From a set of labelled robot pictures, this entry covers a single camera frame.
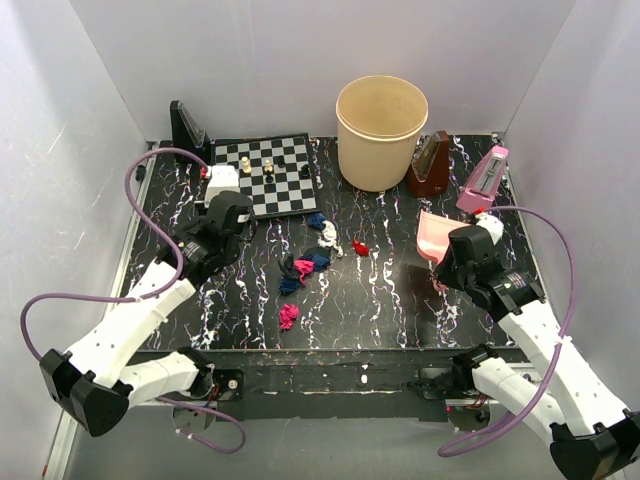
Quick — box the dark scrap by left arm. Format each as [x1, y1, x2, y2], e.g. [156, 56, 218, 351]
[278, 253, 299, 280]

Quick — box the navy scrap left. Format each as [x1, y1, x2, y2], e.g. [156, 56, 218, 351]
[279, 277, 301, 296]

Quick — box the brown metronome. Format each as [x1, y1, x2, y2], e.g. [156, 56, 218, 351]
[405, 130, 450, 198]

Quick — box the beige plastic bucket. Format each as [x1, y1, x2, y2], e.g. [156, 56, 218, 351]
[335, 75, 429, 192]

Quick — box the white chess piece left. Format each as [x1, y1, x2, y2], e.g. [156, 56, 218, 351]
[240, 156, 251, 175]

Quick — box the black metronome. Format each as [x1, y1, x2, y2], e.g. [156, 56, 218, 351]
[169, 100, 212, 165]

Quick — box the black grey chessboard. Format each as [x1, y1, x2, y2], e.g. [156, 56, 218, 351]
[213, 133, 320, 219]

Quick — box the magenta scrap front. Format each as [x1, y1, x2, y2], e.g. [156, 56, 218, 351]
[279, 304, 299, 331]

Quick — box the magenta scrap upper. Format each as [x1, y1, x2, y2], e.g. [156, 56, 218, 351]
[294, 259, 315, 286]

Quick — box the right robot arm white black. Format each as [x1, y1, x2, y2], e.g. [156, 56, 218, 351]
[436, 224, 639, 479]

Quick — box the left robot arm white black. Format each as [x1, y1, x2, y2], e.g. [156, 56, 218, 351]
[39, 191, 252, 437]

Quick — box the red paper scrap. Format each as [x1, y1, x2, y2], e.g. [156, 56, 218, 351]
[352, 240, 370, 257]

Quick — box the black chess piece edge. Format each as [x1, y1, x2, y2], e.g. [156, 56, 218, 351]
[299, 164, 311, 179]

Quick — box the white scrap near brush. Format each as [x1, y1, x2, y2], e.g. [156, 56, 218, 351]
[317, 220, 344, 258]

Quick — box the navy scrap near chessboard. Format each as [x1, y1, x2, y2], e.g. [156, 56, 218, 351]
[307, 213, 326, 231]

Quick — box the pink dustpan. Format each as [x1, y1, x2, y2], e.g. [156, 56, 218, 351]
[416, 210, 465, 268]

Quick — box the navy scrap under magenta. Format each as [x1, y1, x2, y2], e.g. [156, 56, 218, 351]
[302, 246, 331, 272]

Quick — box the pink metronome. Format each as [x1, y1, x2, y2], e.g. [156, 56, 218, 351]
[456, 146, 509, 214]

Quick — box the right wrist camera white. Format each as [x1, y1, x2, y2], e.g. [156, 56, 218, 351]
[472, 209, 504, 246]

